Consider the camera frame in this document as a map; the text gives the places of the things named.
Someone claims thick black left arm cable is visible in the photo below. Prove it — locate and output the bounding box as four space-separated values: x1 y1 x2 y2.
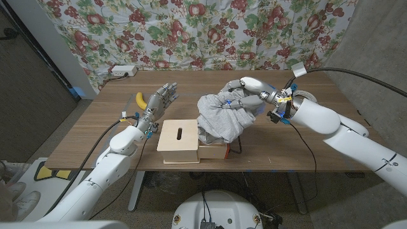
46 114 139 216

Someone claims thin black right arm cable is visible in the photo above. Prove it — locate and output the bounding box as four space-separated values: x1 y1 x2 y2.
263 122 319 217

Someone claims white robot torso base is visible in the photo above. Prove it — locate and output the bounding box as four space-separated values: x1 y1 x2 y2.
170 190 264 229

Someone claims blue object on floor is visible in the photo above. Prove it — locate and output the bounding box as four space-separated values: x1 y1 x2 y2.
69 86 86 98

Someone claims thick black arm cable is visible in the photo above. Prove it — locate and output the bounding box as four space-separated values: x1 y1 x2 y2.
46 114 139 216
286 62 407 98

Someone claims black door handle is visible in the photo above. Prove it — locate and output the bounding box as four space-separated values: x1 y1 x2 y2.
0 27 18 41

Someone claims white shoe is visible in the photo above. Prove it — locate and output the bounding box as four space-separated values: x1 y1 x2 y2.
6 181 29 200
14 190 42 221

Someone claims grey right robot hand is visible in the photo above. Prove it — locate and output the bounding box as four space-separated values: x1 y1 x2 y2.
221 76 295 112

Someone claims white power strip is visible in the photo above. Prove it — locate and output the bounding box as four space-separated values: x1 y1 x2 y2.
111 65 139 78

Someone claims wooden box with slot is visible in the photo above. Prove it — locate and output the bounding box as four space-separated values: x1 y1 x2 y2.
156 118 201 165

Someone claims yellow banana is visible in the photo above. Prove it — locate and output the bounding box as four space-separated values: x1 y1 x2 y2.
135 92 149 111

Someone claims black power strip cord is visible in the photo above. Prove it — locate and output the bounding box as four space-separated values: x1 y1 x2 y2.
100 73 130 90

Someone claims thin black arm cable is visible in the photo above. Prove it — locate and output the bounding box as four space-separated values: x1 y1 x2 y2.
90 133 150 221
263 122 319 217

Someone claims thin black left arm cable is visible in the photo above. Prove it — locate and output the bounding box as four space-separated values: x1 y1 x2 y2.
90 133 150 221

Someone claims grey shirt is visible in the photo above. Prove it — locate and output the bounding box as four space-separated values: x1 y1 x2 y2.
196 90 257 144

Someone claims grey table leg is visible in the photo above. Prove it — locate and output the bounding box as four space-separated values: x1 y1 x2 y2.
127 171 146 212
287 171 308 216

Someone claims brown trouser leg of person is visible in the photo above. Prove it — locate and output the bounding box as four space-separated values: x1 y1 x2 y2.
0 183 15 223

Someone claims floral fruit print backdrop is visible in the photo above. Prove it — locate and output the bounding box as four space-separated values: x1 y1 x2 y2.
36 0 359 93

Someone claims white robot chest edge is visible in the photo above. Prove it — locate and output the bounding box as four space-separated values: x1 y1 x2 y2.
0 219 130 229

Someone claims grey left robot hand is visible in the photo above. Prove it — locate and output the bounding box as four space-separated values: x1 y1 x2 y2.
139 82 179 128

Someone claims dark brown door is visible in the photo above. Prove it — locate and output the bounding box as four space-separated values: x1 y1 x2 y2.
0 6 80 163

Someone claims white and yellow floor base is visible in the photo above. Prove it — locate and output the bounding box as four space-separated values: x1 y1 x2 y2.
18 158 96 222

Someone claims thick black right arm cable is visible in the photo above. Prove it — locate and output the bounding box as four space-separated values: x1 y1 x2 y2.
286 62 407 98

